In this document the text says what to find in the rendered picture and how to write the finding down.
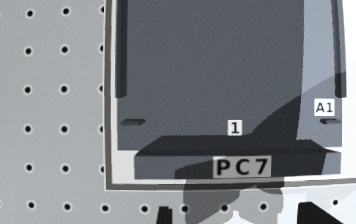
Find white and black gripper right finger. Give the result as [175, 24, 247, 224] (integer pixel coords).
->
[297, 201, 344, 224]

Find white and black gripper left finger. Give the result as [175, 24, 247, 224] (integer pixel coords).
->
[156, 206, 172, 224]

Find grey perforated base plate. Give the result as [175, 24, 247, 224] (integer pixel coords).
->
[0, 0, 356, 224]

